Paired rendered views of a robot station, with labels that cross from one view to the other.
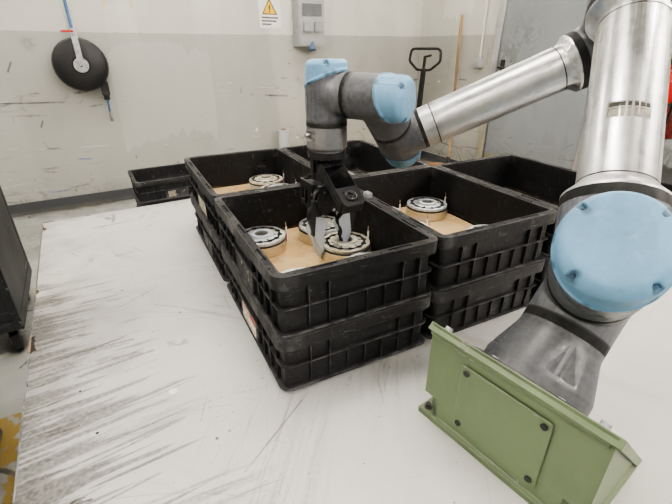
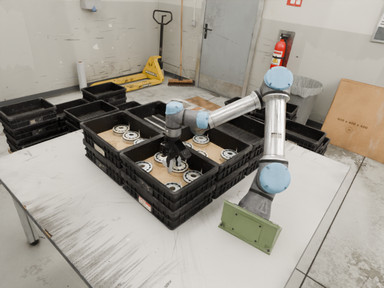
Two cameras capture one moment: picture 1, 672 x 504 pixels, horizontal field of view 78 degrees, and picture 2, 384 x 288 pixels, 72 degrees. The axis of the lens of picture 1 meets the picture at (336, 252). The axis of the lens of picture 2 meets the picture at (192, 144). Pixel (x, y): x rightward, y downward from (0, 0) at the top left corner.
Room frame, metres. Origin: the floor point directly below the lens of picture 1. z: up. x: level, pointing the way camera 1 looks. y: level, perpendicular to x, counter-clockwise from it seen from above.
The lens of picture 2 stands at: (-0.25, 0.34, 1.66)
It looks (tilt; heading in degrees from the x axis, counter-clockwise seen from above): 31 degrees down; 338
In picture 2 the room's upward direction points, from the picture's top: 5 degrees clockwise
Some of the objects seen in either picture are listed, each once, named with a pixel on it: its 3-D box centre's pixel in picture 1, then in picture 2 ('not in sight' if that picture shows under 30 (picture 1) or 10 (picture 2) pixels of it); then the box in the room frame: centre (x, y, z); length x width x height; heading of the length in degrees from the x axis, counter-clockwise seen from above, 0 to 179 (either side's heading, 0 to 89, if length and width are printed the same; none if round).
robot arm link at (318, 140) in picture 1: (325, 138); (172, 130); (0.78, 0.02, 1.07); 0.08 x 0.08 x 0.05
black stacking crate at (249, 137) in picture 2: (526, 199); (238, 133); (1.02, -0.49, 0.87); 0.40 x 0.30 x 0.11; 27
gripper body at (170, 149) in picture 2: (325, 179); (171, 144); (0.79, 0.02, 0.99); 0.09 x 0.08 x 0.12; 28
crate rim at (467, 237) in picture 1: (436, 198); (208, 141); (0.88, -0.22, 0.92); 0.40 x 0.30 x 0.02; 27
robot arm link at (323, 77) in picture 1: (327, 93); (174, 115); (0.78, 0.01, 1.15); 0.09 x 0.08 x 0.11; 59
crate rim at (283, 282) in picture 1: (313, 221); (168, 162); (0.75, 0.04, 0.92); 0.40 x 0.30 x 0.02; 27
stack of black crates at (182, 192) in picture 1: (176, 209); (32, 128); (2.29, 0.94, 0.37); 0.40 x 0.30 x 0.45; 121
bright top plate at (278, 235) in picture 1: (261, 235); (142, 167); (0.81, 0.16, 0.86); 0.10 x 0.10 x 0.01
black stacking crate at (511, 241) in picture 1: (433, 219); (207, 149); (0.88, -0.22, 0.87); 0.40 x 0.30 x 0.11; 27
